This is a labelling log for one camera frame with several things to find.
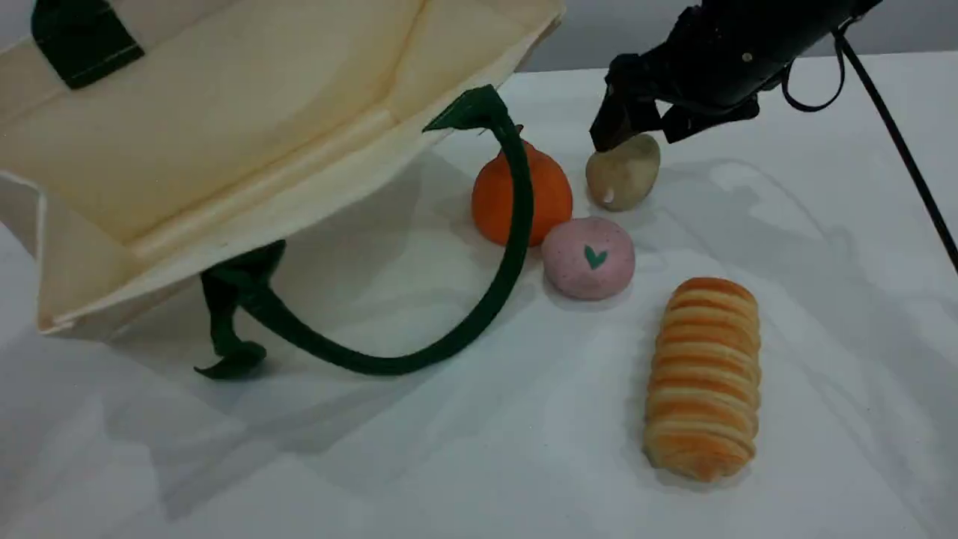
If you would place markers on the striped golden bread roll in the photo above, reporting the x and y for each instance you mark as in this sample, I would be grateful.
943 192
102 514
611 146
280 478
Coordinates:
703 382

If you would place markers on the orange pear-shaped fruit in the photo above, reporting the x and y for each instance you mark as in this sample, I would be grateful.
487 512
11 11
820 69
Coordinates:
552 196

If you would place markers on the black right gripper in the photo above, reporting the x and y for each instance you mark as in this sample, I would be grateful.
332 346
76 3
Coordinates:
733 52

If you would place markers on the pink bun green heart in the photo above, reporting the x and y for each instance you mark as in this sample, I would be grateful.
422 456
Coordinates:
587 258

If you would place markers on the beige egg yolk pastry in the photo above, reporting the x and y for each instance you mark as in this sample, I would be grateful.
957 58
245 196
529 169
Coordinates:
625 180

